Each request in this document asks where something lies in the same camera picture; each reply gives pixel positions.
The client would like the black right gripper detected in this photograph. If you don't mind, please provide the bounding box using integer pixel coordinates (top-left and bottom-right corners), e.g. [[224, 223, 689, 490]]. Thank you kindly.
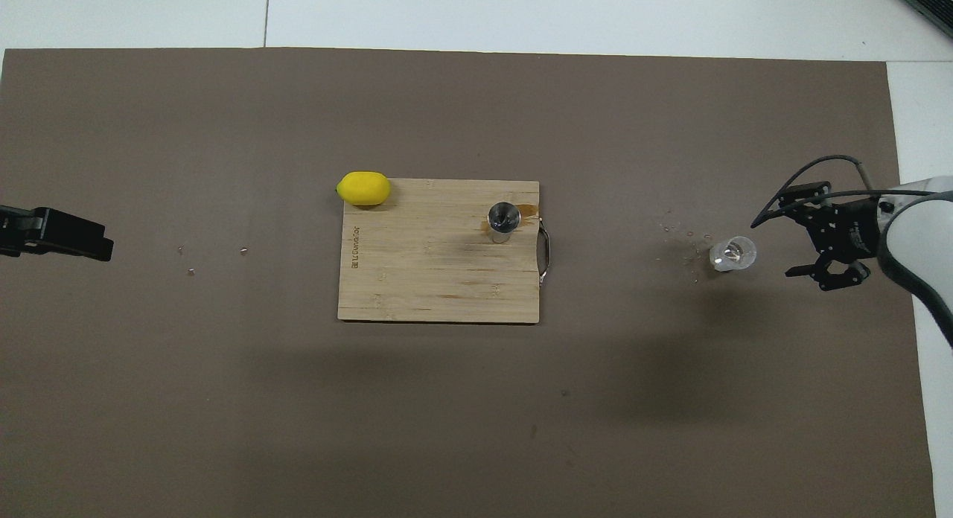
[[780, 182, 890, 292]]

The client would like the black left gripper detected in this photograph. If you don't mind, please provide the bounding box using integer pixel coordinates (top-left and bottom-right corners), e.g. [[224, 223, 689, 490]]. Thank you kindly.
[[0, 205, 114, 262]]

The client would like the small clear glass cup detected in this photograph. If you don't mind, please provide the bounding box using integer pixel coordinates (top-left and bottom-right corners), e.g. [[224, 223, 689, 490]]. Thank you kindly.
[[709, 235, 758, 273]]

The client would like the steel double-cone jigger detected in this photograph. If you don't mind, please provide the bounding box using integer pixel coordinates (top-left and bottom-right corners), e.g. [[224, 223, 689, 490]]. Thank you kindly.
[[487, 202, 520, 245]]

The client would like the yellow lemon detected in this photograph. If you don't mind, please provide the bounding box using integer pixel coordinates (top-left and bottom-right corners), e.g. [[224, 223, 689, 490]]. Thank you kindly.
[[336, 171, 392, 207]]

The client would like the brown table mat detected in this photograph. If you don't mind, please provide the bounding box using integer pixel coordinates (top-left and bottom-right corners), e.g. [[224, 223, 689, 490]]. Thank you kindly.
[[0, 48, 937, 518]]

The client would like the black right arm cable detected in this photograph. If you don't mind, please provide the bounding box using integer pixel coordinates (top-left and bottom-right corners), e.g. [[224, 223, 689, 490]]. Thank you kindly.
[[750, 155, 953, 228]]

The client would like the bamboo cutting board with handle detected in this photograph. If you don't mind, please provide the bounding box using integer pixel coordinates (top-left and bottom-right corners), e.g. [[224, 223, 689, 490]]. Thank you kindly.
[[337, 179, 552, 324]]

